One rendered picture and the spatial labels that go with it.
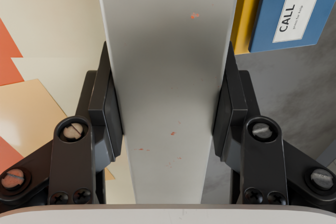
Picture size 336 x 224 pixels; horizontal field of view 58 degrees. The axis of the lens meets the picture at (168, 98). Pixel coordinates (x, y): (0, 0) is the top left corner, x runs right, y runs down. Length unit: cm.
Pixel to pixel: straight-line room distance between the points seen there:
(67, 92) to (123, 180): 10
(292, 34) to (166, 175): 32
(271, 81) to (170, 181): 194
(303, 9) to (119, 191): 31
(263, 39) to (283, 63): 159
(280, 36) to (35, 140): 33
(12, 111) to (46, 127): 2
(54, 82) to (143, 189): 7
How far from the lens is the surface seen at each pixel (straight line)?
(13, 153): 23
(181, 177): 16
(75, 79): 16
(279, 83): 213
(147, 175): 16
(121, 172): 23
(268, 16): 40
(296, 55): 201
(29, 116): 19
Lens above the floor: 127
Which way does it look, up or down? 42 degrees down
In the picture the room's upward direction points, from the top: 165 degrees clockwise
